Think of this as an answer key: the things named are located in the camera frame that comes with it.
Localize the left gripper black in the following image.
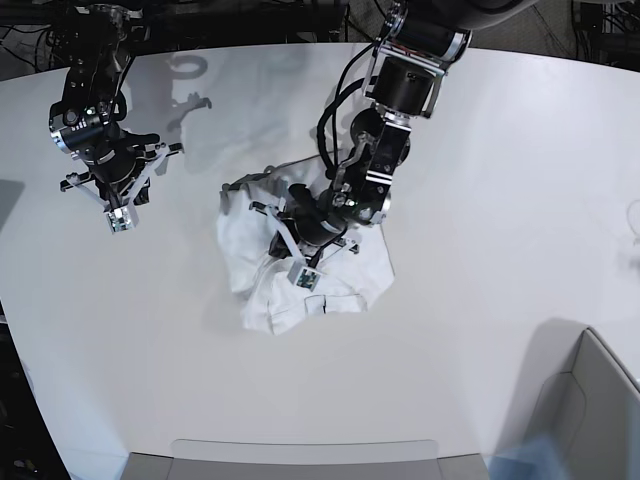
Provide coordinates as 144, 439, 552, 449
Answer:
268, 183, 348, 258

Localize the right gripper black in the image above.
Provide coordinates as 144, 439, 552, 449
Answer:
83, 132, 160, 203

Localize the white T-shirt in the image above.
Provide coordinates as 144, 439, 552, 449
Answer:
216, 156, 395, 335

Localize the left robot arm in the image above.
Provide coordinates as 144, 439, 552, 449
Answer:
269, 1, 530, 265

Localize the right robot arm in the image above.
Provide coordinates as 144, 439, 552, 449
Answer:
49, 1, 160, 208

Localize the grey tray bottom edge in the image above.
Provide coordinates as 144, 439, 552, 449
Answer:
121, 439, 489, 479

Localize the grey cardboard box right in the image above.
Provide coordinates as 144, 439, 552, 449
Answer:
527, 329, 639, 479

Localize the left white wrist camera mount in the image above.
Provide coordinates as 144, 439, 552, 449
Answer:
249, 201, 362, 291

